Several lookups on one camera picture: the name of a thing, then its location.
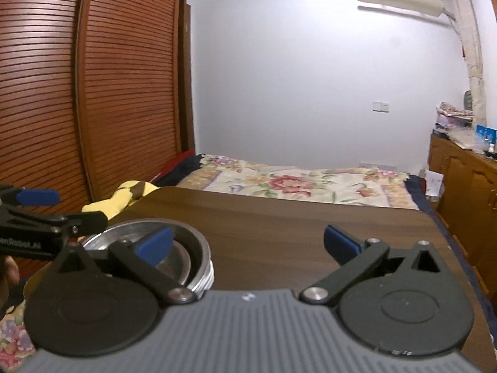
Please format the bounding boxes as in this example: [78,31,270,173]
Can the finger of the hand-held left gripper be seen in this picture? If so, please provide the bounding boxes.
[0,186,61,208]
[8,209,108,238]

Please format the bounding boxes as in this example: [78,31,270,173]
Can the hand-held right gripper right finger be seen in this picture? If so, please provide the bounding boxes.
[299,224,448,304]

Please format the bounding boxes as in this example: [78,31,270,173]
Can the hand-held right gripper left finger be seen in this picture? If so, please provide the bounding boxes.
[52,226,198,306]

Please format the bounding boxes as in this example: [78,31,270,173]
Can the large steel bowl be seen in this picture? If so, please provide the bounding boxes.
[83,219,214,280]

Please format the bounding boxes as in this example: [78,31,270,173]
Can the person's left hand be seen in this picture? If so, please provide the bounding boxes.
[0,256,21,308]

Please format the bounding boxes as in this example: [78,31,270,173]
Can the yellow plush toy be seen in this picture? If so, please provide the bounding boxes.
[81,180,161,221]

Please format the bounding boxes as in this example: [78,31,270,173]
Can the dark red cloth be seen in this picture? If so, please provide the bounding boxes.
[149,149,205,188]

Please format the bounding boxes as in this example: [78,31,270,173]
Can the floral bed blanket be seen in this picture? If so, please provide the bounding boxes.
[0,154,422,363]

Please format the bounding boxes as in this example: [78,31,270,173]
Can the navy blue quilt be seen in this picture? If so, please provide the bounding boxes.
[403,174,497,343]

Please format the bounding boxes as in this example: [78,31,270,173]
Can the white paper bag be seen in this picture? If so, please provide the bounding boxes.
[425,169,445,202]

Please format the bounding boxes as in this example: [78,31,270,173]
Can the wooden sideboard cabinet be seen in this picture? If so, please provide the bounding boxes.
[428,134,497,293]

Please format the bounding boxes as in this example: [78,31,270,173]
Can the wooden louvered wardrobe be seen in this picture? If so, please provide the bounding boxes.
[0,0,197,220]

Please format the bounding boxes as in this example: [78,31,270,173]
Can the clear plastic bag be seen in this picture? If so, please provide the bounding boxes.
[446,128,487,151]

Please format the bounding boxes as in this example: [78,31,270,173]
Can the blue box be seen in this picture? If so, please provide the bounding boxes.
[475,124,497,141]

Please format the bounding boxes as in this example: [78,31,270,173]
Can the cream curtain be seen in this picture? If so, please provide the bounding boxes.
[443,0,489,126]

